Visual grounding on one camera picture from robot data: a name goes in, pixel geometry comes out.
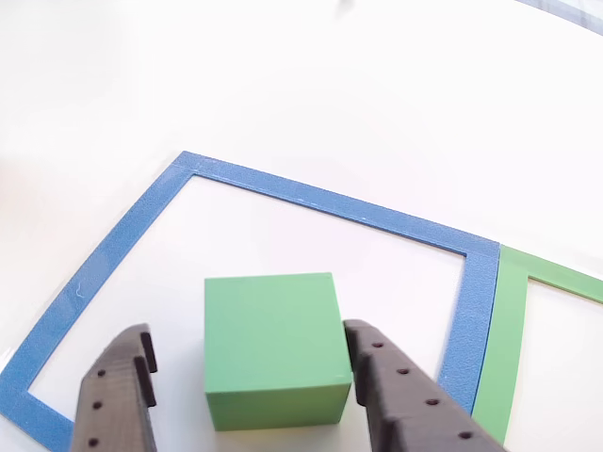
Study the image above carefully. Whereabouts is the green block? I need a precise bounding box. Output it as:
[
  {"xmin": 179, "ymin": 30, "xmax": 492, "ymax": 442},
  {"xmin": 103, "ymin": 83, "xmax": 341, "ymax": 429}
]
[{"xmin": 203, "ymin": 271, "xmax": 354, "ymax": 432}]

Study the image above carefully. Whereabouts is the green square frame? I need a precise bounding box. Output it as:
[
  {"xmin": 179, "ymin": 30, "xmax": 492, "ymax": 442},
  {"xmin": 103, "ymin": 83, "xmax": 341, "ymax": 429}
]
[{"xmin": 470, "ymin": 244, "xmax": 603, "ymax": 446}]

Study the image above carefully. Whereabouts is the blue square frame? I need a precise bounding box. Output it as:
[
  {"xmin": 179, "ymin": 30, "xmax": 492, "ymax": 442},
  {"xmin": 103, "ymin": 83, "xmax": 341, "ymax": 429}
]
[{"xmin": 0, "ymin": 150, "xmax": 500, "ymax": 452}]

